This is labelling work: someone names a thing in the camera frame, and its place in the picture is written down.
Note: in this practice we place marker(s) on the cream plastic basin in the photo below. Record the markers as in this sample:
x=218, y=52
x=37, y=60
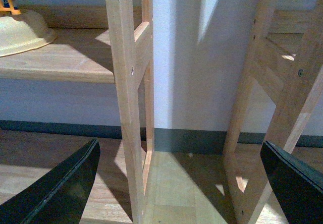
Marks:
x=24, y=32

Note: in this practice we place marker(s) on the wooden shelf unit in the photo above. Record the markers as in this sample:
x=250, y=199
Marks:
x=94, y=81
x=294, y=86

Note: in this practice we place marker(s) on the right wooden shelf unit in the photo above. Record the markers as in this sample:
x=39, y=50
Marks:
x=294, y=86

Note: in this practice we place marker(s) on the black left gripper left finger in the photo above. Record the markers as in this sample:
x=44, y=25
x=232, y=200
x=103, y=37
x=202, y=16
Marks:
x=60, y=196

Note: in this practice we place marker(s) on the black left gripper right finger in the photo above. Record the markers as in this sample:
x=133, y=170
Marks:
x=296, y=185

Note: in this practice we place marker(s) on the yellow blue toy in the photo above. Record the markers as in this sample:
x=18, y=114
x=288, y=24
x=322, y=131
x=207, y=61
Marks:
x=8, y=8

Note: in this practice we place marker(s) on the left wooden shelf unit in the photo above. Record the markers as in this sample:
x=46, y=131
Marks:
x=94, y=81

